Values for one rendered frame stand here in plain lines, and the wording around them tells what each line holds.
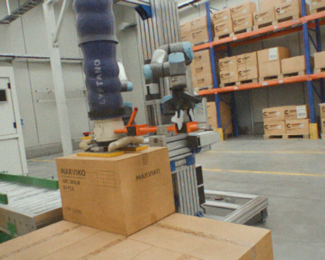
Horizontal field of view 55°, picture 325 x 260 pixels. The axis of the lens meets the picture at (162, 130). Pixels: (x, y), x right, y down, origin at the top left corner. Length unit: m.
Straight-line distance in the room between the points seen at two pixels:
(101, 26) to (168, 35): 0.84
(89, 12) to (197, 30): 8.45
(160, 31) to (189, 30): 7.93
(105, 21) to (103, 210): 1.06
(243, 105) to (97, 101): 9.18
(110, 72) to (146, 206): 0.79
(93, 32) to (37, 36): 10.74
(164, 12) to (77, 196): 1.54
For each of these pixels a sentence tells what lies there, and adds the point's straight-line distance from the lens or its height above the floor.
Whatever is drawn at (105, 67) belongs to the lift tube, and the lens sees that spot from 1.85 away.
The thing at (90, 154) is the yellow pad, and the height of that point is 0.96.
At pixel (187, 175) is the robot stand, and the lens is 2.63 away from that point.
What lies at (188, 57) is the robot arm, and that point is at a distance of 1.97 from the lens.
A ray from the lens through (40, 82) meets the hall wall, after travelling 12.25.
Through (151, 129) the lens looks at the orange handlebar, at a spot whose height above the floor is 1.08.
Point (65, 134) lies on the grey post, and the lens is 5.49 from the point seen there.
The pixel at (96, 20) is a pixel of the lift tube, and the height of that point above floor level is 1.70.
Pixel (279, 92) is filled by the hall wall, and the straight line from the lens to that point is 10.35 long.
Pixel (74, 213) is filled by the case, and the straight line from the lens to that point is 2.04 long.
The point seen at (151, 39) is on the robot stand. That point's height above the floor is 1.73.
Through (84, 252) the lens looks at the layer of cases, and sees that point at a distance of 1.63.
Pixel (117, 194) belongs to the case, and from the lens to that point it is 1.66.
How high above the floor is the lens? 1.17
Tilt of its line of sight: 4 degrees down
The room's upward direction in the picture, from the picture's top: 7 degrees counter-clockwise
